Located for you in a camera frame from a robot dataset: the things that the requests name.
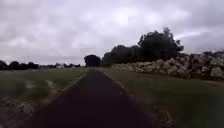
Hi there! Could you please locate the lone dark tree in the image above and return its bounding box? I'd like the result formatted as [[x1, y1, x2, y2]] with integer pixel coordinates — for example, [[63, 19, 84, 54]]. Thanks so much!
[[83, 54, 102, 68]]

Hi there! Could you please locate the dark asphalt path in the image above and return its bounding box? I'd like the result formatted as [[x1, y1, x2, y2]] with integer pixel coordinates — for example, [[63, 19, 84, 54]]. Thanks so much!
[[20, 68, 161, 128]]

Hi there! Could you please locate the row of dark trees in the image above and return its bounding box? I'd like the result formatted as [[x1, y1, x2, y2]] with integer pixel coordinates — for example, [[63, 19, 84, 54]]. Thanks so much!
[[100, 27, 188, 66]]

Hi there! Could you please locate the grass verge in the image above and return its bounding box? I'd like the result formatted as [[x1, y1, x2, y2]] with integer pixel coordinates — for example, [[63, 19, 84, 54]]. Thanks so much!
[[97, 67, 224, 128]]

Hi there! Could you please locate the grass field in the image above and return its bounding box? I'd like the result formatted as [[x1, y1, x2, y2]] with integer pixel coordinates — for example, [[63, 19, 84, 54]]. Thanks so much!
[[0, 67, 90, 128]]

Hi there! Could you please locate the distant row of trees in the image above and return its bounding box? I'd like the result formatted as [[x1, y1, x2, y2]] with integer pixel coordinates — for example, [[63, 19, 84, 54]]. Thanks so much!
[[0, 59, 83, 71]]

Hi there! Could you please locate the dry stone wall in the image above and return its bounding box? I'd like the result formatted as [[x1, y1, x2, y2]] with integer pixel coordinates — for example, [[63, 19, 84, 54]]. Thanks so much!
[[109, 49, 224, 81]]

